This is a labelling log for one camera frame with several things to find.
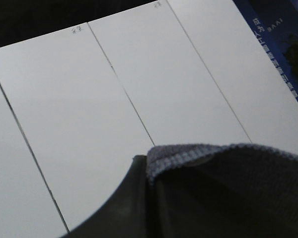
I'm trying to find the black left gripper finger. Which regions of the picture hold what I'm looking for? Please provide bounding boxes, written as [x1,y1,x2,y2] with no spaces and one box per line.
[63,155,149,238]

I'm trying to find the dark navy towel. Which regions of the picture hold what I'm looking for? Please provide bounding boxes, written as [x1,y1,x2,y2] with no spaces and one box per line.
[147,143,298,238]

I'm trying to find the blue printed poster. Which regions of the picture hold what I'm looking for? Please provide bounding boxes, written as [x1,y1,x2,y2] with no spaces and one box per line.
[234,0,298,101]

